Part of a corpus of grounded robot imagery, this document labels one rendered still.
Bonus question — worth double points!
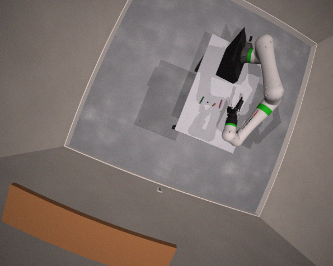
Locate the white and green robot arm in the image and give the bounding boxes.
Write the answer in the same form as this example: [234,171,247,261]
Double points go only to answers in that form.
[222,35,284,146]

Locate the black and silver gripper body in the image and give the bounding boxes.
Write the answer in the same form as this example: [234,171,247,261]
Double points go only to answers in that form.
[228,109,237,118]

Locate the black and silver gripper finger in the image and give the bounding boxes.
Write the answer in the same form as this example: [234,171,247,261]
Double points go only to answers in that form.
[227,100,232,115]
[232,93,244,112]

